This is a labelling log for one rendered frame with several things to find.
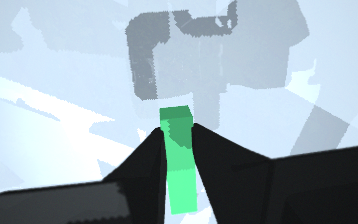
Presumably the green rectangular post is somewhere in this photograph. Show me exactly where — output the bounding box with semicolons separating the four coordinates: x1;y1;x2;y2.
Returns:
159;105;198;214

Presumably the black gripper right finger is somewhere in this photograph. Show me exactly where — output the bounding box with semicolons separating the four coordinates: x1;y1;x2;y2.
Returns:
191;123;358;224

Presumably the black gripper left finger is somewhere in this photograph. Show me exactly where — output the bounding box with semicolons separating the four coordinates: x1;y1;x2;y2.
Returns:
0;127;167;224

